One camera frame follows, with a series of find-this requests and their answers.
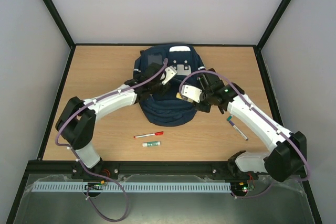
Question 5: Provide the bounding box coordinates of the navy blue student backpack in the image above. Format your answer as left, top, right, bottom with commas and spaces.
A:
133, 44, 205, 127

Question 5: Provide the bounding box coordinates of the yellow highlighter pen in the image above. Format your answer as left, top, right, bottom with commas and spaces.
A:
176, 92, 187, 101

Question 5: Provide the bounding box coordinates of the purple capped marker pen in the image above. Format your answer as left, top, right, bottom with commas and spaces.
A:
228, 120, 248, 141

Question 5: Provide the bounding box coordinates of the red marker pen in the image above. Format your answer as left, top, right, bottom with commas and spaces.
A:
134, 131, 164, 138

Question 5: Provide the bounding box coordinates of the green white glue stick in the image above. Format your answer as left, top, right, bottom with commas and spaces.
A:
142, 141, 161, 147

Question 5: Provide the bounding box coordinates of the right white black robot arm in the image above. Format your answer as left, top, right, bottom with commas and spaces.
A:
180, 69, 309, 182

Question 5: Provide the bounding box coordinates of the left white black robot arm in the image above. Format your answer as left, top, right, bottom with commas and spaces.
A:
55, 60, 177, 169

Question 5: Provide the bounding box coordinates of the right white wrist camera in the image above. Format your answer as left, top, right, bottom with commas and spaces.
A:
181, 85, 203, 103

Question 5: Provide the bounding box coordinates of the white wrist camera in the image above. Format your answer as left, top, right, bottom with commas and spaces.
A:
161, 66, 177, 85
181, 85, 203, 103

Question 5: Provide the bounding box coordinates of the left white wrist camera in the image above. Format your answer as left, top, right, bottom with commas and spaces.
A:
161, 66, 177, 85

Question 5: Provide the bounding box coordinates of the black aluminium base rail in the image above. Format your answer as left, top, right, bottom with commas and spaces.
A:
26, 159, 305, 182

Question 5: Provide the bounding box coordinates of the light blue slotted cable duct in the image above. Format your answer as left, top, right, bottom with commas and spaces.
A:
31, 182, 232, 193

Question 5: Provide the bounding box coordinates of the black frame post right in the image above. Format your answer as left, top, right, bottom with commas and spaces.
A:
256, 0, 292, 51

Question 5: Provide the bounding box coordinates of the black frame post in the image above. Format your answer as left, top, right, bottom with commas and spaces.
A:
42, 0, 75, 48
256, 0, 292, 51

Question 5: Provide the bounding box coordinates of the black frame post left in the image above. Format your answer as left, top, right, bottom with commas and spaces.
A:
42, 0, 75, 48

